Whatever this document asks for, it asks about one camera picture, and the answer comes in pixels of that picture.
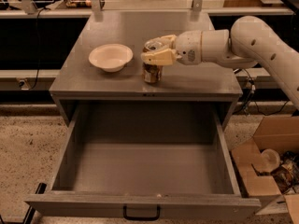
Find crumpled wrappers in box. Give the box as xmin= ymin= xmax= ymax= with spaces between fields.
xmin=271 ymin=151 xmax=299 ymax=194

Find black drawer handle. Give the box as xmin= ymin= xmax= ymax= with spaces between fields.
xmin=122 ymin=205 xmax=161 ymax=222

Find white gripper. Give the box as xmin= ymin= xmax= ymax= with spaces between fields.
xmin=141 ymin=30 xmax=202 ymax=66

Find grey cabinet counter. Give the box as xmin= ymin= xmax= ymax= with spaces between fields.
xmin=50 ymin=10 xmax=241 ymax=123

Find grey open top drawer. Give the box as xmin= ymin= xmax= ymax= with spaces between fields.
xmin=25 ymin=101 xmax=261 ymax=220

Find white bowl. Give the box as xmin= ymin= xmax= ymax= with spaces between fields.
xmin=89 ymin=44 xmax=134 ymax=73

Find cardboard box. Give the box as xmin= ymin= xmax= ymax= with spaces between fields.
xmin=231 ymin=117 xmax=299 ymax=224

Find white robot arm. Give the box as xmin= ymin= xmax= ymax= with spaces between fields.
xmin=141 ymin=16 xmax=299 ymax=109

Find black power cable left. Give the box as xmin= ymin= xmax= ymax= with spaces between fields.
xmin=29 ymin=7 xmax=48 ymax=91

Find white cup in box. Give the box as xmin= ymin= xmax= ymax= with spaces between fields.
xmin=261 ymin=148 xmax=280 ymax=173

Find orange soda can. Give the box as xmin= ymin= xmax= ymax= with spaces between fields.
xmin=142 ymin=40 xmax=163 ymax=84

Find black cables right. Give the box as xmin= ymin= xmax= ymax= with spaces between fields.
xmin=233 ymin=66 xmax=292 ymax=117

